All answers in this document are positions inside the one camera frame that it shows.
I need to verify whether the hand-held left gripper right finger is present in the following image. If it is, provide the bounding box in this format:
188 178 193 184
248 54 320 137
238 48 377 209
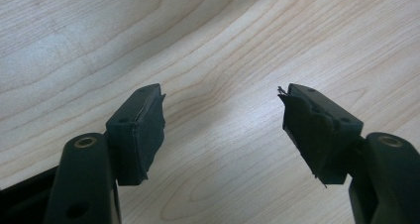
277 82 365 188

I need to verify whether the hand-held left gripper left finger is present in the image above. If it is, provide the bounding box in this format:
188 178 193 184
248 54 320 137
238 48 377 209
105 82 166 186

